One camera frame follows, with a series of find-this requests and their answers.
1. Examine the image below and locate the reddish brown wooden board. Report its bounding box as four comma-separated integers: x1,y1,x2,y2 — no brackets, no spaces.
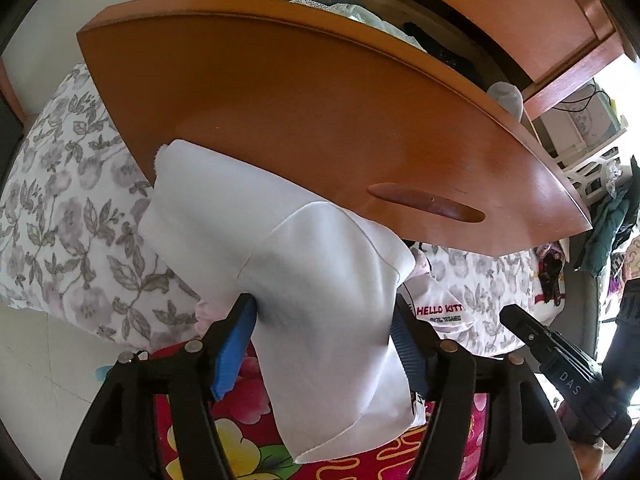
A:
0,54,27,128

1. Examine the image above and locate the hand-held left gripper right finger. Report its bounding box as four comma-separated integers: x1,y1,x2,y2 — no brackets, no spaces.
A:
390,295,576,480

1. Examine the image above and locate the wooden drawer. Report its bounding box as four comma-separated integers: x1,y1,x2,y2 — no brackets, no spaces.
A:
345,0,622,82
76,0,594,257

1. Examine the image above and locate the black lace garment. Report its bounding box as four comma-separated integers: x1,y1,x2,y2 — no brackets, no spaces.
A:
401,21,482,82

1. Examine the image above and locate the grey sock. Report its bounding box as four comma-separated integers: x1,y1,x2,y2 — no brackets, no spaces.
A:
486,81,526,122

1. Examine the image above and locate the floral bedsheet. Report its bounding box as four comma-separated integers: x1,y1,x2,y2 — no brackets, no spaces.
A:
0,61,553,362

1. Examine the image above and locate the wooden nightstand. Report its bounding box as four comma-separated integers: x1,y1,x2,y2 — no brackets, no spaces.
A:
190,0,632,122

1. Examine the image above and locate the white smooth garment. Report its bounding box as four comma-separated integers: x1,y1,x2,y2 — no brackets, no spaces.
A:
139,139,419,464

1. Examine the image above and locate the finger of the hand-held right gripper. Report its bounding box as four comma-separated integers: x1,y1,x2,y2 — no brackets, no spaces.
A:
500,304,557,362

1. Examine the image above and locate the dark teal garment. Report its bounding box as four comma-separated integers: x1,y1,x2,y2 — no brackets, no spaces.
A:
574,156,640,277

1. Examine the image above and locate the red floral blanket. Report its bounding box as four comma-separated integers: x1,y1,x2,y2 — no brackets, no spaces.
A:
94,339,507,480

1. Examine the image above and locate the white laundry basket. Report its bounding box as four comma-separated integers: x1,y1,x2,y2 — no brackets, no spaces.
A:
549,127,632,213

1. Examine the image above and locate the black cable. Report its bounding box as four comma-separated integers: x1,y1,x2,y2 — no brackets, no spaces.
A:
557,80,613,111

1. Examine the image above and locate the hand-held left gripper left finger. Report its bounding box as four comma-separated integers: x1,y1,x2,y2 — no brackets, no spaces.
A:
60,294,258,480

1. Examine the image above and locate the white box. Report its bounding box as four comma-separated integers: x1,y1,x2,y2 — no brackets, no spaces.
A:
541,86,627,162

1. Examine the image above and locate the white thin garment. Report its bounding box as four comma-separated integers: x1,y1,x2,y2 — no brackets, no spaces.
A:
289,0,427,47

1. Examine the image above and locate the closed wooden drawer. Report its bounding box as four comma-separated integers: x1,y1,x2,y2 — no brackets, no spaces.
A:
345,0,622,82

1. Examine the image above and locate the white cartoon cat sock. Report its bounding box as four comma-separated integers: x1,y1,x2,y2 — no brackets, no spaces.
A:
401,259,482,335

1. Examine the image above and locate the colourful toy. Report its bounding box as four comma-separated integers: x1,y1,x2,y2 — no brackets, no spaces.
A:
531,241,569,307

